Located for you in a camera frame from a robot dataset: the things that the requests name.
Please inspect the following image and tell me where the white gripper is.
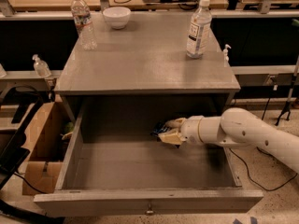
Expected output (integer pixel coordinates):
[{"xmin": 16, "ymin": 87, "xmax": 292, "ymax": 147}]
[{"xmin": 158, "ymin": 116, "xmax": 233, "ymax": 147}]

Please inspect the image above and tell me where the dark blue rxbar wrapper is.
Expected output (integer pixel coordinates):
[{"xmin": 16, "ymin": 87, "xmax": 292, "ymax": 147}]
[{"xmin": 150, "ymin": 122, "xmax": 170, "ymax": 137}]

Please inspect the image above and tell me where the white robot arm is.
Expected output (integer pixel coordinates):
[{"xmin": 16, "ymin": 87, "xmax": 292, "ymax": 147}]
[{"xmin": 158, "ymin": 107, "xmax": 299, "ymax": 173}]

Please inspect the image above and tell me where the open grey top drawer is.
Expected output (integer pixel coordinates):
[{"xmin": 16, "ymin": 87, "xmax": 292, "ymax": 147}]
[{"xmin": 34, "ymin": 94, "xmax": 263, "ymax": 217}]

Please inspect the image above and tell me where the metal drawer knob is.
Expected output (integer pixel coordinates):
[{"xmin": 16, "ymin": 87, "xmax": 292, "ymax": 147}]
[{"xmin": 145, "ymin": 204, "xmax": 155, "ymax": 216}]

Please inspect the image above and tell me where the grey wooden cabinet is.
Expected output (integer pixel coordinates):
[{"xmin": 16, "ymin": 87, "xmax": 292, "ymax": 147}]
[{"xmin": 55, "ymin": 11, "xmax": 240, "ymax": 120}]

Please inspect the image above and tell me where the small white pump bottle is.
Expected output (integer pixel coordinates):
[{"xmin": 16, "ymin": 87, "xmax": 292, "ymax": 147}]
[{"xmin": 222, "ymin": 44, "xmax": 231, "ymax": 63}]

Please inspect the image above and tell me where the clear bottle white label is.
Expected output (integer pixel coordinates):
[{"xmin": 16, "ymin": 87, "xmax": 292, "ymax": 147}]
[{"xmin": 186, "ymin": 0, "xmax": 212, "ymax": 59}]

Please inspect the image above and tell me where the white ceramic bowl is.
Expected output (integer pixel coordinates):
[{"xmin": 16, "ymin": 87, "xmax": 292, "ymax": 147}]
[{"xmin": 103, "ymin": 7, "xmax": 131, "ymax": 29}]

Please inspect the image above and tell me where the brown cardboard box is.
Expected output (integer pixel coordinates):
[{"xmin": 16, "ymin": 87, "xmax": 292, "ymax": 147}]
[{"xmin": 22, "ymin": 102, "xmax": 69, "ymax": 196}]

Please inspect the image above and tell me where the left hand sanitizer pump bottle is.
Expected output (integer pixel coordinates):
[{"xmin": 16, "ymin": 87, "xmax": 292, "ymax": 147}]
[{"xmin": 32, "ymin": 54, "xmax": 51, "ymax": 77}]

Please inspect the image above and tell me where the clear bottle red label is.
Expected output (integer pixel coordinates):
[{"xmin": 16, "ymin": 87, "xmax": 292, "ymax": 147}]
[{"xmin": 71, "ymin": 0, "xmax": 97, "ymax": 50}]

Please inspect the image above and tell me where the black floor cable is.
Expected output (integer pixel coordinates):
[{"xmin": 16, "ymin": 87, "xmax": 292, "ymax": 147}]
[{"xmin": 229, "ymin": 147, "xmax": 299, "ymax": 192}]

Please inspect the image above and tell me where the black chair frame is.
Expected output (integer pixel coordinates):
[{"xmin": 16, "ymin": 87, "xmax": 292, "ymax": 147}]
[{"xmin": 0, "ymin": 85, "xmax": 64, "ymax": 224}]

